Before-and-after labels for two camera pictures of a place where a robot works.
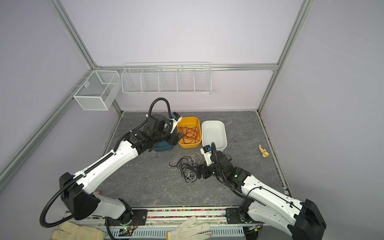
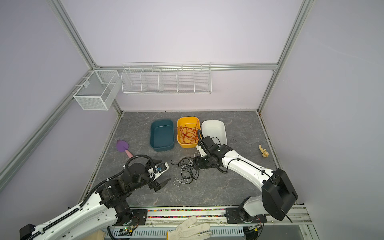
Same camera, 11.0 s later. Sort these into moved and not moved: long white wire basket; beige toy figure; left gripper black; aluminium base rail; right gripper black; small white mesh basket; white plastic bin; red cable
Moved: right gripper black; left gripper black
Not moved: red cable; aluminium base rail; small white mesh basket; beige toy figure; white plastic bin; long white wire basket
